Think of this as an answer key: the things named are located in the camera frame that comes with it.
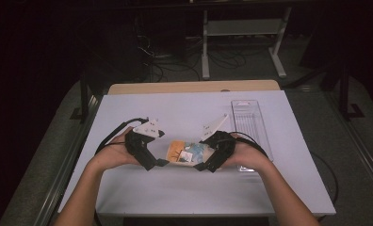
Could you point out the beige wooden table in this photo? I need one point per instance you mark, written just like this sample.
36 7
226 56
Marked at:
191 86

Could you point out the black metal stand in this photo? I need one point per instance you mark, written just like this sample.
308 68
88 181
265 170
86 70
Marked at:
84 100
344 94

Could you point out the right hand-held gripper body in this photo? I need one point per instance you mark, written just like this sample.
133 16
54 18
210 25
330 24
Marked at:
222 147

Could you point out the small snack packet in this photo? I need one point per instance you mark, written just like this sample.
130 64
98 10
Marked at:
187 153

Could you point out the white metal stand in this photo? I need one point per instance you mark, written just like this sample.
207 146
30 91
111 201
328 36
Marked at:
244 27

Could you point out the clear plastic box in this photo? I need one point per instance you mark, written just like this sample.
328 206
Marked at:
249 119

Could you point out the person's left hand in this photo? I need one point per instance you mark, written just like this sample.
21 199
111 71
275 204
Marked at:
115 153

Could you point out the person's right hand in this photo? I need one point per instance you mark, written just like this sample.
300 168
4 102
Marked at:
247 153

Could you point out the aluminium rail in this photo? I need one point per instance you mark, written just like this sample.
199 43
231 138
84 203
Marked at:
71 153
360 147

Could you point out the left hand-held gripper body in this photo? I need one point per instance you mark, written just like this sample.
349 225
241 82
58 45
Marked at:
140 147

